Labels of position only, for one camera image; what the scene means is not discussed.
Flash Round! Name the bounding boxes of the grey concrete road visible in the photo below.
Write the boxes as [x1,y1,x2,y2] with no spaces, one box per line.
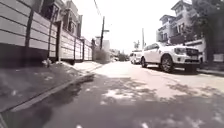
[0,60,224,128]

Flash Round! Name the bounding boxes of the dark leafy tree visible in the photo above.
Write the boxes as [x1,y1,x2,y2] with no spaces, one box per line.
[191,0,224,64]

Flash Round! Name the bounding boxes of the utility pole with crossarm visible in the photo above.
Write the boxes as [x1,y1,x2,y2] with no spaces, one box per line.
[99,15,110,51]

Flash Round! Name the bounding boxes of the raised concrete kerb strip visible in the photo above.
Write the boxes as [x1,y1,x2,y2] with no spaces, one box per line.
[198,66,224,76]

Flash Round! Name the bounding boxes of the roadside bush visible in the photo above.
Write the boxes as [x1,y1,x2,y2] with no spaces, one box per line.
[94,49,111,64]

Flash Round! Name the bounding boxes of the pale panelled fence wall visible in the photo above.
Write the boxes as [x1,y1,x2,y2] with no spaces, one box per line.
[0,0,94,68]

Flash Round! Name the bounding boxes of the overhead wires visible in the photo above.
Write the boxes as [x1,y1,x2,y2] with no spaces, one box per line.
[92,0,103,18]

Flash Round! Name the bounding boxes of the white car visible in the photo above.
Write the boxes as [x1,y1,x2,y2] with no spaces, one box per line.
[128,49,144,65]

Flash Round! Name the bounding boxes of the multi-storey house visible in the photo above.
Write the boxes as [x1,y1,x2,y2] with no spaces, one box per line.
[31,0,84,39]

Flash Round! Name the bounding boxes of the grey concrete sidewalk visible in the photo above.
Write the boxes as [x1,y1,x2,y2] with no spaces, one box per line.
[0,60,108,113]

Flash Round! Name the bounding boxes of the thin utility pole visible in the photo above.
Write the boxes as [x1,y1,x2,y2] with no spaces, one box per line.
[141,27,146,50]

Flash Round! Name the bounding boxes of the pale multi-storey buildings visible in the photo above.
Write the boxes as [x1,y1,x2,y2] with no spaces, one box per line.
[155,0,201,46]

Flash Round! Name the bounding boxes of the white suv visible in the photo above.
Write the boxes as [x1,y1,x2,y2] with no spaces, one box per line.
[139,42,204,74]

